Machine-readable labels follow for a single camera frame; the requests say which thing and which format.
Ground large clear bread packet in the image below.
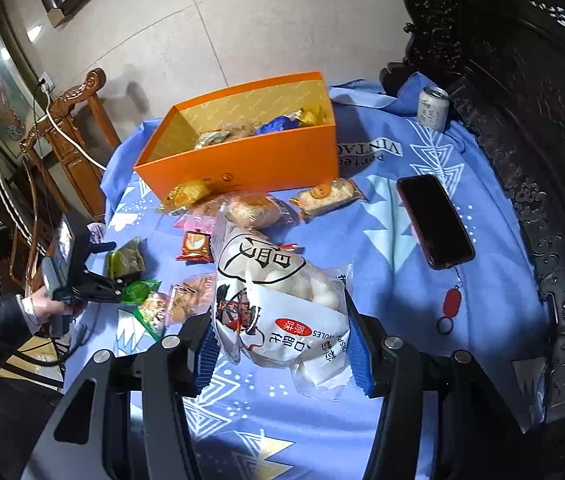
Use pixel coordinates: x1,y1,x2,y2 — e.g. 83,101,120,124
227,122,259,142

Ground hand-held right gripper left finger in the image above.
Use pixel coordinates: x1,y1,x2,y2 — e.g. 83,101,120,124
22,310,219,480

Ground pastry packet with orange label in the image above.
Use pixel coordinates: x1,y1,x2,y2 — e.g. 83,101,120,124
289,178,367,219

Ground pink cracker packet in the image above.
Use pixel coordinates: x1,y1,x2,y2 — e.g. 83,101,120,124
174,199,226,232

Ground yellow-orange snack packet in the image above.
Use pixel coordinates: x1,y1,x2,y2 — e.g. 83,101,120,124
157,180,212,214

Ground small green snack packet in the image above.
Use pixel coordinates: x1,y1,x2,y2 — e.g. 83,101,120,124
121,279,162,305

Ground round cake clear packet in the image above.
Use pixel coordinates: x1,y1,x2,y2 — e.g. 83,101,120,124
221,193,290,229

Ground red biscuit packet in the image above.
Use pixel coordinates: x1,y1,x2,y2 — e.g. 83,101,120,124
176,231,213,264

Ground green nut packet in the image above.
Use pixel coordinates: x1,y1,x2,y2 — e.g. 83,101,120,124
134,291,172,337

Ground white puffed snack bag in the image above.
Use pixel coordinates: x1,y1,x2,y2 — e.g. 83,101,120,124
211,227,354,392

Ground yellow-green snack packet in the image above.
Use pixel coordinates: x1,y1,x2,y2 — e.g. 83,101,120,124
106,236,147,281

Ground white drink can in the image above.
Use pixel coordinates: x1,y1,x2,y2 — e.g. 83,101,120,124
416,86,450,133

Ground yellow snack packet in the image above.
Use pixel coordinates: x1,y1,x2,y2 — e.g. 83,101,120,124
295,105,331,129

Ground carved brown wooden chair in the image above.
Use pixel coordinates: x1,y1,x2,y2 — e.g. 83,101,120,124
18,67,123,223

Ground person's left hand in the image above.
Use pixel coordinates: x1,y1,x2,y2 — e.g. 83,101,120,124
21,287,76,322

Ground red key tag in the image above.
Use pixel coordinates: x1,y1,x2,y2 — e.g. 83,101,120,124
436,280,463,336

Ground clear cracker packet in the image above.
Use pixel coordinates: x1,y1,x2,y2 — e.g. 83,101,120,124
169,274,216,324

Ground blue snack packet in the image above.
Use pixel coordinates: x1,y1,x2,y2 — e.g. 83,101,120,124
255,114,299,136

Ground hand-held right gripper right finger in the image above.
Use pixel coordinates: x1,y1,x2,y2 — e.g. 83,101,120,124
343,280,528,480

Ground dark carved wooden furniture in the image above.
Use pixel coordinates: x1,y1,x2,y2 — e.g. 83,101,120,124
379,0,565,431

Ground clear packet with green label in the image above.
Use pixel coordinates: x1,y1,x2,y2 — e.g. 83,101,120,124
195,130,233,150

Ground orange cardboard box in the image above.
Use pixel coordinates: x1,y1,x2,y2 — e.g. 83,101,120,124
133,71,340,201

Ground black smartphone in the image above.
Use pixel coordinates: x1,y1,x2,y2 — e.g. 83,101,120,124
396,174,476,271

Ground blue printed tablecloth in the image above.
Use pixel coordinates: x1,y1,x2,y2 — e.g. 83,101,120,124
62,72,553,480

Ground white power cable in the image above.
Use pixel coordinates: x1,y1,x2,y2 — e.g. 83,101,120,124
37,80,109,171

